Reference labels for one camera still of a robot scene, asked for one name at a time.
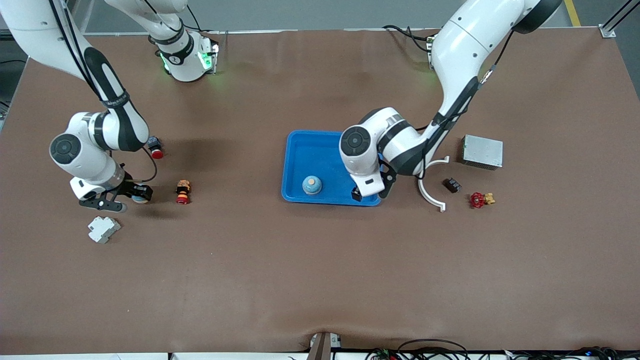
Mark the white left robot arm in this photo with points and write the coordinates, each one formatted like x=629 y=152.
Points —
x=465 y=45

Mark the light blue call bell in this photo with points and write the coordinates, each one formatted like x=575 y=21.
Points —
x=141 y=200
x=311 y=186

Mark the brass valve red handwheel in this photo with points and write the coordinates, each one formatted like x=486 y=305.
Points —
x=477 y=200

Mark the brown table cover sheet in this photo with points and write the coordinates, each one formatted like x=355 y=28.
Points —
x=320 y=280

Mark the red yellow emergency stop button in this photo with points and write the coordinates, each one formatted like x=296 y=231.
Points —
x=183 y=192

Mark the small black electronic module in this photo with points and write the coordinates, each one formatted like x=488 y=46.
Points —
x=453 y=185

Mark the silver metal power supply box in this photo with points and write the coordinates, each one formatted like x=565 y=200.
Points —
x=482 y=152

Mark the blue plastic tray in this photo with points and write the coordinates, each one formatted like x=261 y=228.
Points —
x=320 y=155

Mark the white curved plastic bracket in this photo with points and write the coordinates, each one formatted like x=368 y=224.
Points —
x=421 y=186

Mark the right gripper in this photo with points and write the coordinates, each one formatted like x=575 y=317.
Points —
x=131 y=189

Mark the aluminium frame post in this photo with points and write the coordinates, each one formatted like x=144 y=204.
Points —
x=607 y=31

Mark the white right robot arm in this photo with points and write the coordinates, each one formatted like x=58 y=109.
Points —
x=30 y=30

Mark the white circuit breaker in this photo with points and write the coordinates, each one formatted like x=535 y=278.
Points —
x=104 y=230

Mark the red black push button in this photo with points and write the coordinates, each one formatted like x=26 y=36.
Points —
x=157 y=153

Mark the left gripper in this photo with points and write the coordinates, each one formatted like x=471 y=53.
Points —
x=357 y=193

